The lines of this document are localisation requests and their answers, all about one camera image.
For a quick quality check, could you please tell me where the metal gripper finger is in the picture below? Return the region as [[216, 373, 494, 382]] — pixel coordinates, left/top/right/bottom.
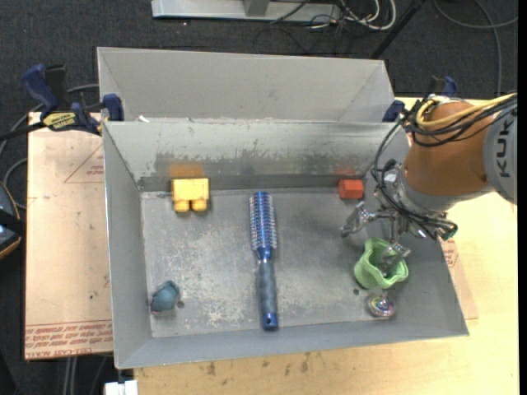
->
[[339, 202, 378, 239], [380, 240, 412, 276]]

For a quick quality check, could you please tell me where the green soft cup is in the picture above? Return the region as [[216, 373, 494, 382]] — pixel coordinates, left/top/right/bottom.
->
[[353, 237, 410, 290]]

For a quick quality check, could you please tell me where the red-orange block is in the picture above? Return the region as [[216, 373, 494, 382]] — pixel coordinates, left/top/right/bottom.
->
[[338, 179, 366, 201]]

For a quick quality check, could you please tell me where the iridescent shiny ball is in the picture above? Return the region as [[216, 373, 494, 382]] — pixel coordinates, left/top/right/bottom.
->
[[366, 293, 398, 319]]

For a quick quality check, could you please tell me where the blue round hairbrush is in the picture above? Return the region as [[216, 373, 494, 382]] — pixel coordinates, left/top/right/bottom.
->
[[248, 191, 281, 332]]

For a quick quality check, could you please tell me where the grey metal bin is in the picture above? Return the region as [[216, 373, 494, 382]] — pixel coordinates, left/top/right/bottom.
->
[[96, 46, 470, 370]]

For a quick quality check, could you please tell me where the yellow toy block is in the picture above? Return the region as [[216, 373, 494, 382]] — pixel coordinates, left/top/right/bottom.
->
[[170, 176, 212, 214]]

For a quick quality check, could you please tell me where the blue-grey soft toy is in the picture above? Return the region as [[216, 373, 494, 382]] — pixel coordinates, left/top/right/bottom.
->
[[148, 280, 182, 316]]

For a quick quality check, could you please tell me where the brown cardboard board red print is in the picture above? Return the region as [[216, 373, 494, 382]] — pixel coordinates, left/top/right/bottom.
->
[[24, 111, 480, 361]]

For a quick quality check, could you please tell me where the black cylinder on white bracket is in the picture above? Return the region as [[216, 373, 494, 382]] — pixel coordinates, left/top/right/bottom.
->
[[380, 159, 407, 193]]

